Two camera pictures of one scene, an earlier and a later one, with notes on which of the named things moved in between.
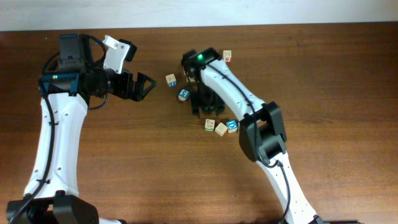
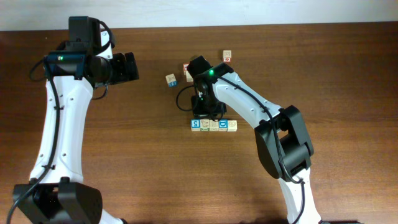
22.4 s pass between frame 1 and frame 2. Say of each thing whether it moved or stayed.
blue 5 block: moved
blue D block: moved
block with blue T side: moved
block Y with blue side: stayed
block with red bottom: stayed
